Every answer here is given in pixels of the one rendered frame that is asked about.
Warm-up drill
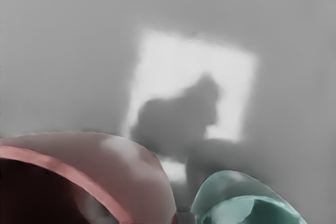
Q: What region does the pink cup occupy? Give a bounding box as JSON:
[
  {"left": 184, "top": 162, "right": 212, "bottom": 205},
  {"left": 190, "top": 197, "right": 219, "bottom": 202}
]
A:
[{"left": 0, "top": 131, "right": 178, "bottom": 224}]

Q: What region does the teal cup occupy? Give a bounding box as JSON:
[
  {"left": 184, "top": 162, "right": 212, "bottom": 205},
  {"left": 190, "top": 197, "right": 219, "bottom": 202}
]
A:
[{"left": 191, "top": 170, "right": 308, "bottom": 224}]

